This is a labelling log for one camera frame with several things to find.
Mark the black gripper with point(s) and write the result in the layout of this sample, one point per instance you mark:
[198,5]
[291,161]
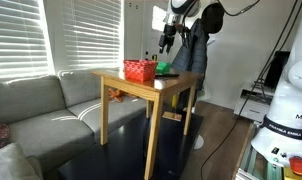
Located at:
[169,33]

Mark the green plastic container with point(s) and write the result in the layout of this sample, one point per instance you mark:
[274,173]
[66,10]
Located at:
[163,67]

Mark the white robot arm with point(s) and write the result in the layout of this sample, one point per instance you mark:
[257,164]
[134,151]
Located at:
[291,100]

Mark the white door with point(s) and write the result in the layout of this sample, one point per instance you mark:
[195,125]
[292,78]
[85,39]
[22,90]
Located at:
[151,30]

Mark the dark blue puffer jacket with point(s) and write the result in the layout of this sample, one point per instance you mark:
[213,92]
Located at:
[192,50]

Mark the black remote control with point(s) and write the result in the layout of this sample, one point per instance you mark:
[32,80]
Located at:
[167,76]

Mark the red woven basket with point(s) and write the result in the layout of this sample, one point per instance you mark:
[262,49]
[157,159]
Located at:
[140,70]

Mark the light wooden table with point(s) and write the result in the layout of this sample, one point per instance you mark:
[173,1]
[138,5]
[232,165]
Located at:
[151,85]

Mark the black hat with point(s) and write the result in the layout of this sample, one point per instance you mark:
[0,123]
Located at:
[212,16]

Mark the orange plush toy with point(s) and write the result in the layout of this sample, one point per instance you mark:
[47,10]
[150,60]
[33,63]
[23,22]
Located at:
[116,95]

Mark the yellow box on floor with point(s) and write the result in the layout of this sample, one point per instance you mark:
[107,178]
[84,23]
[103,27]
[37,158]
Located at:
[172,116]

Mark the narrow white window blind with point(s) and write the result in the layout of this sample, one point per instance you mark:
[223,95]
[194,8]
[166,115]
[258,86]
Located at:
[92,33]

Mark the white round floor disc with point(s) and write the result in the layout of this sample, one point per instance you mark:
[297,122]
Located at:
[198,142]

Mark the white printer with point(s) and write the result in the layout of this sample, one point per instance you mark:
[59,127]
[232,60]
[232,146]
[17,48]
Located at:
[252,103]

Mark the black monitor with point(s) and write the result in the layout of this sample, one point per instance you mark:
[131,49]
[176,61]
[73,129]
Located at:
[277,68]

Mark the dark blue rug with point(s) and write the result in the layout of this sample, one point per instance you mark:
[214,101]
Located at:
[124,156]

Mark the wooden robot stand board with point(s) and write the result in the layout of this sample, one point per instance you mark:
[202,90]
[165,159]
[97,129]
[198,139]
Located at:
[246,146]

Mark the grey sofa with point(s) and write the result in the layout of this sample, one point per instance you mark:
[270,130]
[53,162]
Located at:
[41,116]

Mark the wide white window blind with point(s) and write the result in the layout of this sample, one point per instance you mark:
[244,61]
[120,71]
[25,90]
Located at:
[17,36]

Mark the red emergency stop button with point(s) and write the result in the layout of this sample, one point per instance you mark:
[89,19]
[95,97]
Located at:
[297,165]

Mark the grey cushion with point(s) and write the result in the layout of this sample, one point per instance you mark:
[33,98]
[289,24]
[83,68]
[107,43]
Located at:
[11,165]

